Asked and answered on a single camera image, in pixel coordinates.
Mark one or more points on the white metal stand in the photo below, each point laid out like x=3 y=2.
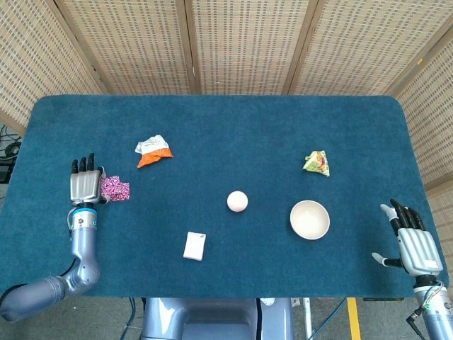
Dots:
x=306 y=315

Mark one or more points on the green snack bag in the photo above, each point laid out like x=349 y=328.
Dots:
x=316 y=163

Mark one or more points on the woven screen panel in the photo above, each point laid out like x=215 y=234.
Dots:
x=244 y=42
x=364 y=42
x=35 y=53
x=435 y=117
x=134 y=42

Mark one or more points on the pale pink ball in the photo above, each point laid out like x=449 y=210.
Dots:
x=237 y=201

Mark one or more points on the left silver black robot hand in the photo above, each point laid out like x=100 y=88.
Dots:
x=85 y=186

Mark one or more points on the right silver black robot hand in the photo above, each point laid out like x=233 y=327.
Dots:
x=417 y=246

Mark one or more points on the black box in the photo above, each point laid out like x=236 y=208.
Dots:
x=5 y=171

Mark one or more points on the blue table cloth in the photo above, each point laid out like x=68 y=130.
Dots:
x=226 y=124

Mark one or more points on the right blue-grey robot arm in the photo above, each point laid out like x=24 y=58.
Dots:
x=437 y=311

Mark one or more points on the cream bowl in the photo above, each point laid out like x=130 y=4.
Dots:
x=309 y=224

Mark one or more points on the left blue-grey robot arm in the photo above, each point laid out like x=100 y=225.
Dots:
x=81 y=248

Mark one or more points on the blue-grey robot torso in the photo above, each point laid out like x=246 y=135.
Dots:
x=212 y=318

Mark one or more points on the white tissue pack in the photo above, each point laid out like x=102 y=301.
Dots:
x=194 y=246

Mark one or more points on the orange white snack bag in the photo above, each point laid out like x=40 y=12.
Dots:
x=155 y=150

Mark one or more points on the pink patterned card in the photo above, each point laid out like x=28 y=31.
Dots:
x=123 y=193
x=108 y=185

